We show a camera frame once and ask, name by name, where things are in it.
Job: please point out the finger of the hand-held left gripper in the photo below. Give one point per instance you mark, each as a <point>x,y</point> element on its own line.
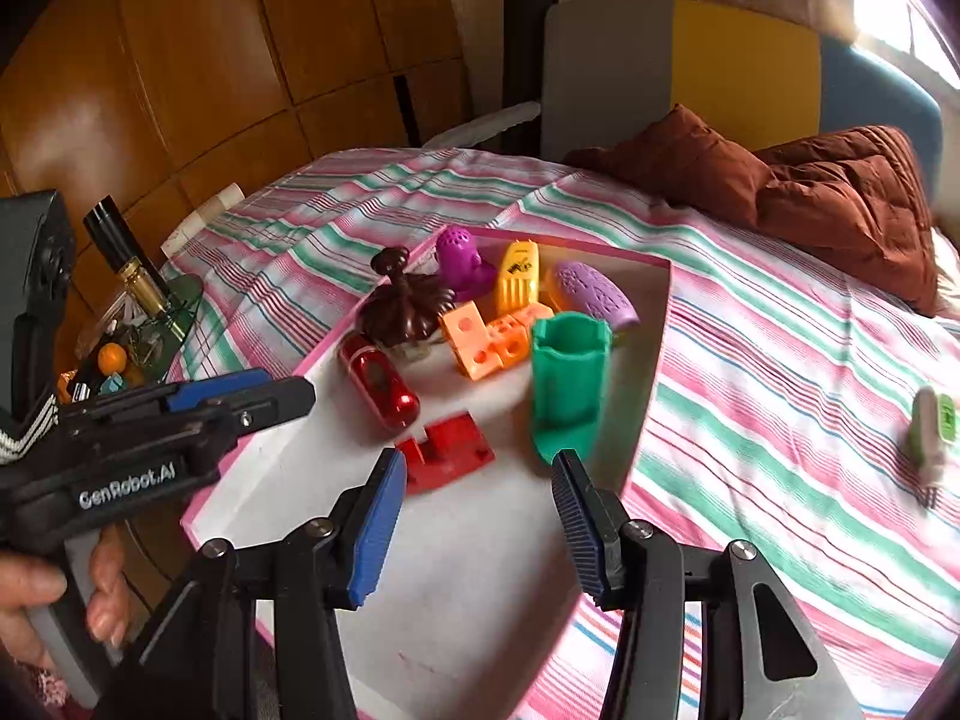
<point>217,390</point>
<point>277,399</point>

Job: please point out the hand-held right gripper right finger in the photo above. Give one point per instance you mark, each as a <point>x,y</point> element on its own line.
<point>577,525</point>

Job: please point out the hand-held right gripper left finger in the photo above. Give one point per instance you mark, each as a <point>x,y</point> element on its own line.
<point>379,525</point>

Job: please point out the pink rimmed white tray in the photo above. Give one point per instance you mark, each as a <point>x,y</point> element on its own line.
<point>465,577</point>

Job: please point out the red capsule toy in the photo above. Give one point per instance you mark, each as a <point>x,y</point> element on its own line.
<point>379,382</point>

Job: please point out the red ridged plastic block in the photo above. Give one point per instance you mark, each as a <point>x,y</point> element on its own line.
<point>450,450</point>

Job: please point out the green plastic holder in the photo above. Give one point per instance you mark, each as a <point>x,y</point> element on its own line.
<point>570,382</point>

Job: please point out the brown fluted mold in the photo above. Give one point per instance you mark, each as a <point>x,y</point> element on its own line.
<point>405,311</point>

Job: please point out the orange cube blocks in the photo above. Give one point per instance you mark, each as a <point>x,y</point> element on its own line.
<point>469,345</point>

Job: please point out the purple oval toy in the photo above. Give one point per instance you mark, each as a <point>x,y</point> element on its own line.
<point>596,296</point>

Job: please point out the person's left hand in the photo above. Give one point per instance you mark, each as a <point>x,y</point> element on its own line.
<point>109,592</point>

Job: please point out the green glass dish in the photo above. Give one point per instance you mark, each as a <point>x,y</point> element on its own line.
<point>176,300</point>

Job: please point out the perfume bottle with black cap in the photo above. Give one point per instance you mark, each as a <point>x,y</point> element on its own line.
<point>120,240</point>

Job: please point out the white plastic tube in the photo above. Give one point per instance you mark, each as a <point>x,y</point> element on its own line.
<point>221,202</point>

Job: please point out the purple toy with holes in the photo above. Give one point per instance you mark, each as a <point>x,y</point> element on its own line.
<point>461,259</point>

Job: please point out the yellow plastic toy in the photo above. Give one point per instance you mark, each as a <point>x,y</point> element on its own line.
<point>517,277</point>

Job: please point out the wooden wardrobe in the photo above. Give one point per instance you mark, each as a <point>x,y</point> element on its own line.
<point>225,52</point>

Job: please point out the green and white toy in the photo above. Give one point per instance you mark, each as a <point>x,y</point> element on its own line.
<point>930,427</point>

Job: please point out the brown quilted pillow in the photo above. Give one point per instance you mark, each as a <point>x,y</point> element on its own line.
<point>855,202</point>

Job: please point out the light pink pillow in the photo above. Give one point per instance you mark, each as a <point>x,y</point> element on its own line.
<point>946,262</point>

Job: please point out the grey yellow blue headboard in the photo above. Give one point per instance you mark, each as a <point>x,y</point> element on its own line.
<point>735,60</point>

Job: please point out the window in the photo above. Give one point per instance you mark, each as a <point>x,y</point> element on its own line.
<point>900,22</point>

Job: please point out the white bed rail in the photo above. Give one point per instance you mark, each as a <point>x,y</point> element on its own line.
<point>487,126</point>

